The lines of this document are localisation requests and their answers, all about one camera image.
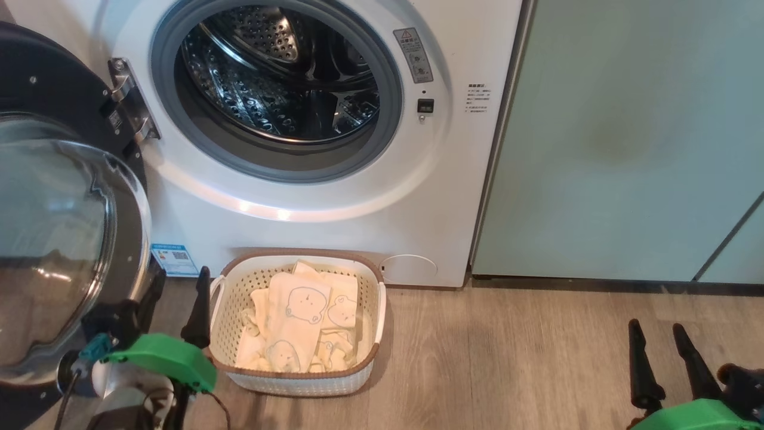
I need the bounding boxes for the grey rubber door gasket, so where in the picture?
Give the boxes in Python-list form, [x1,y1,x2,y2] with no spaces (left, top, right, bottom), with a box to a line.
[149,0,405,184]

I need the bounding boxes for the blue energy label sticker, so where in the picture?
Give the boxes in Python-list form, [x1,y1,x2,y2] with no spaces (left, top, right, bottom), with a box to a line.
[150,242,200,278]

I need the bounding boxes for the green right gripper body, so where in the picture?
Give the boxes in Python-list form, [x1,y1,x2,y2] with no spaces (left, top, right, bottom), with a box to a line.
[629,398,764,430]

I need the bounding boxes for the white front-load washing machine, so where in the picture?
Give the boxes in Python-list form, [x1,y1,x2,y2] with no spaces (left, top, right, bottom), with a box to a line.
[6,0,527,291]

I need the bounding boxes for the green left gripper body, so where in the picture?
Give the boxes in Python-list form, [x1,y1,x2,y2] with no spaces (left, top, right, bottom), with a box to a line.
[101,333,218,395]

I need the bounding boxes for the cream bear-print long garment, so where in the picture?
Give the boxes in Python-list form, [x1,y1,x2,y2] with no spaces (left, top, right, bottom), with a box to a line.
[264,272,332,373]

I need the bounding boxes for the grey warning sticker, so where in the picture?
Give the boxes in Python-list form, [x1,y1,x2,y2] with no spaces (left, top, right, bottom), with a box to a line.
[392,27,435,85]

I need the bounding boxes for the metal door hinge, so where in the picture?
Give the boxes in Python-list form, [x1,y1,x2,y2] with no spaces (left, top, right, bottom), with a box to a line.
[107,57,161,145]

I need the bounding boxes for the black cable with blue plug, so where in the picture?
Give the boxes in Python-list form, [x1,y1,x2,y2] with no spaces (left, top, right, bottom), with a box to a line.
[54,333,115,430]

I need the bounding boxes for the teal cabinet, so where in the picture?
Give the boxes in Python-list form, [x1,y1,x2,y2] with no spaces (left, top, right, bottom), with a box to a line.
[470,0,764,284]

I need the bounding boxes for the printed text label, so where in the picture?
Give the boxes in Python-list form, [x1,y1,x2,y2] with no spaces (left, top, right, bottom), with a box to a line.
[467,83,489,115]

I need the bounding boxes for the black round washer door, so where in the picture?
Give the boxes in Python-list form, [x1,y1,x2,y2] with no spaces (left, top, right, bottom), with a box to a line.
[0,21,167,430]

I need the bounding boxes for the white perforated laundry basket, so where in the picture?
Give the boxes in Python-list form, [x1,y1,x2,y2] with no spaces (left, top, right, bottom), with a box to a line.
[208,248,387,398]

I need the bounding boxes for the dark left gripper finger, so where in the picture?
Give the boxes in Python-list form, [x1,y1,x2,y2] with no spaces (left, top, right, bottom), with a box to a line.
[180,266,212,351]

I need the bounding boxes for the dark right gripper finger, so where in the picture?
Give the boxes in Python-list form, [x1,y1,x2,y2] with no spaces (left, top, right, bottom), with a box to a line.
[673,323,723,401]
[627,319,667,413]

